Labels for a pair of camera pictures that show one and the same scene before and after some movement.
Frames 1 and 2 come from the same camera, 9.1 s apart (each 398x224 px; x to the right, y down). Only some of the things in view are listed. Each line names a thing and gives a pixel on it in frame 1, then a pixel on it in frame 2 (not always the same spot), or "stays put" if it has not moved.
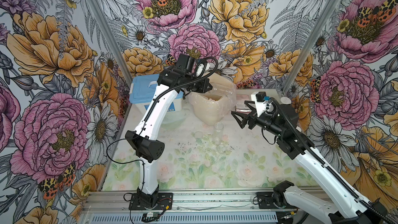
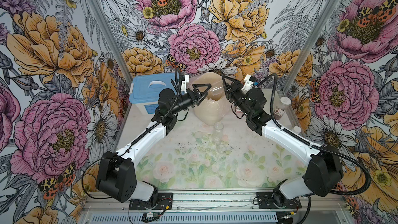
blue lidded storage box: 141,92 stays put
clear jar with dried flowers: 218,133 stays put
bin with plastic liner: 209,108 stays put
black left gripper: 202,88 → 197,98
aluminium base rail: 112,207 stays put
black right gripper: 245,117 → 238,86
